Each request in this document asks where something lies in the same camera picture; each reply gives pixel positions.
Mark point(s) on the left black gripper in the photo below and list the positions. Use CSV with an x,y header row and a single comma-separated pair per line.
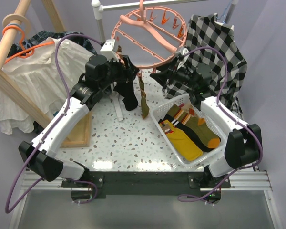
x,y
127,73

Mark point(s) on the black white banded sock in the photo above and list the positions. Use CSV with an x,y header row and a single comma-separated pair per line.
x,y
189,132

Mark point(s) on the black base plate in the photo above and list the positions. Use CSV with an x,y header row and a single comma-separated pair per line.
x,y
103,184

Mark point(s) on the white blouse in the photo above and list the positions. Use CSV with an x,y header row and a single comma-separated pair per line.
x,y
39,79

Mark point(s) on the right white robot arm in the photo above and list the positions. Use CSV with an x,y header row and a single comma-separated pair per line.
x,y
243,141

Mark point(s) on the white metal clothes rail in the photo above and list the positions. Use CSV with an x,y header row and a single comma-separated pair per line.
x,y
102,26

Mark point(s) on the yellow sock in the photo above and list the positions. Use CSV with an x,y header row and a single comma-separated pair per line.
x,y
181,142

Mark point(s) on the black striped sock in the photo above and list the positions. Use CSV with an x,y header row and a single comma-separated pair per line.
x,y
126,90

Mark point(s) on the pink round clip hanger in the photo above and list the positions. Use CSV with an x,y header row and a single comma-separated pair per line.
x,y
150,35

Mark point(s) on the white plastic basket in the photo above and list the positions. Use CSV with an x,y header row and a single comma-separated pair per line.
x,y
158,115

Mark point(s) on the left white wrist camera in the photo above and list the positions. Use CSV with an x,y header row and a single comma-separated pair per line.
x,y
109,49

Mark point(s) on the orange clothes hanger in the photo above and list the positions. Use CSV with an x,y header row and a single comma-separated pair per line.
x,y
26,52

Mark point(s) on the dark patterned garment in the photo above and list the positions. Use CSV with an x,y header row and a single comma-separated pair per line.
x,y
43,35

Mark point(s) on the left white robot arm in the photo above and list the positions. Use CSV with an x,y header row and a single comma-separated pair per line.
x,y
39,155

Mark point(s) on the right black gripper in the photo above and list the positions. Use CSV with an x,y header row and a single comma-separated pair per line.
x,y
169,74

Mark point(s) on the blue clothes hanger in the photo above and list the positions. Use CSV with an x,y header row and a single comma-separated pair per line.
x,y
222,18

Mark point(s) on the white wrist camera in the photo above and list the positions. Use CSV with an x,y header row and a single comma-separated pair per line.
x,y
182,56
109,49

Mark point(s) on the olive orange sock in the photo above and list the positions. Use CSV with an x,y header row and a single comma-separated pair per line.
x,y
144,106
198,125

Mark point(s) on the black white checkered shirt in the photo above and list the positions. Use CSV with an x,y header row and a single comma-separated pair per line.
x,y
213,44

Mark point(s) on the argyle patterned sock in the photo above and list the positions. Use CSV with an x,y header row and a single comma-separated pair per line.
x,y
188,108

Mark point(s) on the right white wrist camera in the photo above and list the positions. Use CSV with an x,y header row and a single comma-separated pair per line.
x,y
182,56

